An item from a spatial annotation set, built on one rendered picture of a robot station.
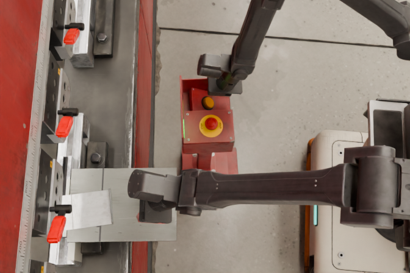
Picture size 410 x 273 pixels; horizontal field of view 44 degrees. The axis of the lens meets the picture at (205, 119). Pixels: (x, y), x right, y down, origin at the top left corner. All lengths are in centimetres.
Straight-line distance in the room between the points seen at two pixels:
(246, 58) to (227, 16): 135
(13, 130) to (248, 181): 39
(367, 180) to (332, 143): 141
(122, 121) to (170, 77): 102
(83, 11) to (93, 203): 56
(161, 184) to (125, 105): 53
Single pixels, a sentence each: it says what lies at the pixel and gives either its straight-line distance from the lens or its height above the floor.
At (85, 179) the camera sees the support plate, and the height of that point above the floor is 100.
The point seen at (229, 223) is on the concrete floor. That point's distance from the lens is 227.
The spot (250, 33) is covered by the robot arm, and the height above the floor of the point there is 122.
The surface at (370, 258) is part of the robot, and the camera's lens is 208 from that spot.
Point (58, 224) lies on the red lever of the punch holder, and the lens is 99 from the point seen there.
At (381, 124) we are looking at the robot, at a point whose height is 104.
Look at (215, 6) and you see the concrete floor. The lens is 264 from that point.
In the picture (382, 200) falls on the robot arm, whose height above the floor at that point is 159.
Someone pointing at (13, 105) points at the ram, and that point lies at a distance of 86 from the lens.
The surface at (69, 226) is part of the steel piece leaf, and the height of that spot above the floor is 100.
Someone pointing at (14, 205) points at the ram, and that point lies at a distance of 87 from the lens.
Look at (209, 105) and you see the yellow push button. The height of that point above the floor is 73.
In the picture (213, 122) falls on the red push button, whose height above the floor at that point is 81.
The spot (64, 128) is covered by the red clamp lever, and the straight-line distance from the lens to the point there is 102.
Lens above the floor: 225
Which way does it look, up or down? 71 degrees down
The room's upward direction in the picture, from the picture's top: 3 degrees clockwise
